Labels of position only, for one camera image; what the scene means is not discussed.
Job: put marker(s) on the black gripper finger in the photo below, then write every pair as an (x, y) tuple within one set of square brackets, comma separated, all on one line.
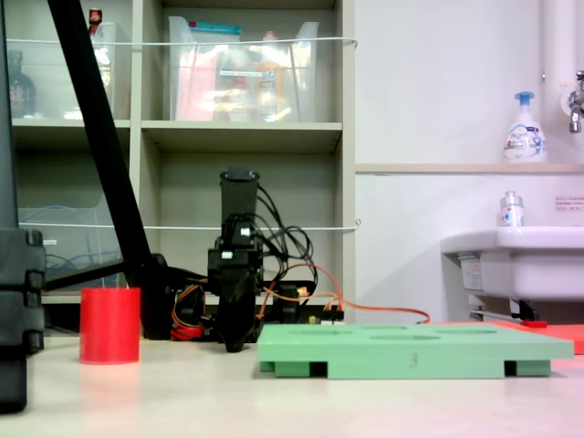
[(246, 315), (228, 315)]

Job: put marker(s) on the red cylinder block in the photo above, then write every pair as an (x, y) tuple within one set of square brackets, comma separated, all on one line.
[(109, 326)]

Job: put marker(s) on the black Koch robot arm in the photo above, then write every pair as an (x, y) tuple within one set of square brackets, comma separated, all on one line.
[(239, 196)]

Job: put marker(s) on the green shape-hole board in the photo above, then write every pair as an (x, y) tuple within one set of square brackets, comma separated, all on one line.
[(401, 353)]

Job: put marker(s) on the small red block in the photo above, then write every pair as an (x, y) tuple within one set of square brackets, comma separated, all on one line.
[(534, 324)]

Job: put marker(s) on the beige shelf unit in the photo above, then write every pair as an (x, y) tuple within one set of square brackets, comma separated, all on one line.
[(242, 133)]

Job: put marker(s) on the large clear plastic bin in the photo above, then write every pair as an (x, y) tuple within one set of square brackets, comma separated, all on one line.
[(237, 82)]

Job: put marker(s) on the orange bottle with pink cap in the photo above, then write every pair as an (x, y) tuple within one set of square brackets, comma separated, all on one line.
[(271, 77)]

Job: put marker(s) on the black tripod leg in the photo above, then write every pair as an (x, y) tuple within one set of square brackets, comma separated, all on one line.
[(91, 114)]

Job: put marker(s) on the notched black stack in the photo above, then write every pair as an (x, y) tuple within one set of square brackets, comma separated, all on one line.
[(20, 292)]

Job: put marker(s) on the clear bin with bottles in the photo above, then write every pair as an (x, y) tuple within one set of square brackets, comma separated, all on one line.
[(50, 82)]

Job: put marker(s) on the dark round bottle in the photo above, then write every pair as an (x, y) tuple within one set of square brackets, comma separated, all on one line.
[(20, 91)]

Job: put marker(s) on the small clear sanitizer bottle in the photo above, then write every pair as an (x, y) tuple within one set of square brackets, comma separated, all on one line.
[(511, 212)]

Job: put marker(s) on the bottle with red cap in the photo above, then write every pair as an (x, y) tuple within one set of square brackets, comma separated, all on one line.
[(95, 18)]

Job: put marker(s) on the white sink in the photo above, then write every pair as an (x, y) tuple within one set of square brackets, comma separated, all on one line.
[(538, 269)]

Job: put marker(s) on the white blue soap pump bottle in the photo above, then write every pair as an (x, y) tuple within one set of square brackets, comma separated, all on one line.
[(524, 141)]

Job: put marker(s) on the metal faucet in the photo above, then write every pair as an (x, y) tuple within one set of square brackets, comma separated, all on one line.
[(575, 105)]

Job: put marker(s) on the wall label with red text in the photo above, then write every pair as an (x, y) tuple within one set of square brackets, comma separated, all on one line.
[(570, 203)]

